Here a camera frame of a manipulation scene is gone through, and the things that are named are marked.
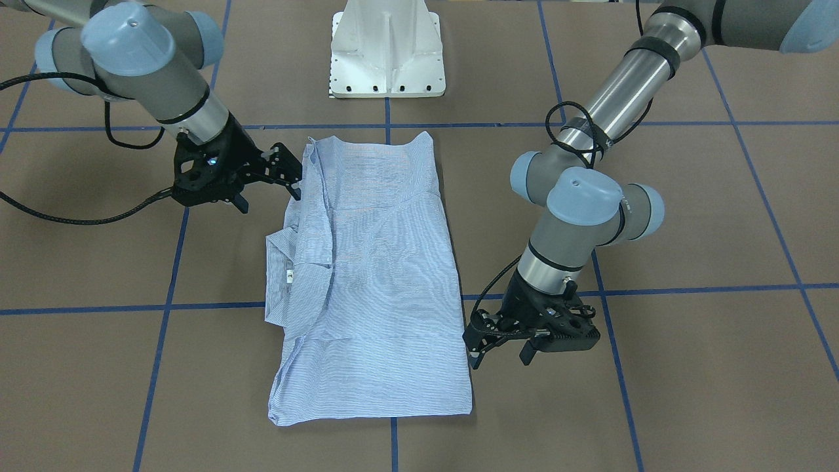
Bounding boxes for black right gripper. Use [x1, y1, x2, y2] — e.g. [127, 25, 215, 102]
[172, 116, 303, 214]

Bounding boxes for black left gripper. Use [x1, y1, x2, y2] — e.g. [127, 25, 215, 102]
[463, 269, 600, 370]

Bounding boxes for light blue striped shirt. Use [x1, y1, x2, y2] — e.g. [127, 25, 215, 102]
[265, 132, 473, 427]

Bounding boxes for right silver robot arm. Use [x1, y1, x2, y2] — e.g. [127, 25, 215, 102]
[2, 1, 302, 213]

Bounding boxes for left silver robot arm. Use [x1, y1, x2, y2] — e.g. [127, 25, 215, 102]
[463, 1, 837, 370]

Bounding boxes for brown paper table cover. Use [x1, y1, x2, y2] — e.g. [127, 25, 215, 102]
[2, 1, 838, 471]

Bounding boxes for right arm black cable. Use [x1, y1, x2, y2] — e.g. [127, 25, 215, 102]
[0, 72, 178, 226]

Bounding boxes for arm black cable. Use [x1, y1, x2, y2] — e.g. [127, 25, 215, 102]
[471, 0, 656, 328]
[0, 72, 178, 226]

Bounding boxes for white central pedestal column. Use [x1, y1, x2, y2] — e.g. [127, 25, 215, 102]
[328, 1, 447, 99]

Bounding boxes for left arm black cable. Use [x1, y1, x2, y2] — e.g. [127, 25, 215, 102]
[471, 0, 656, 328]

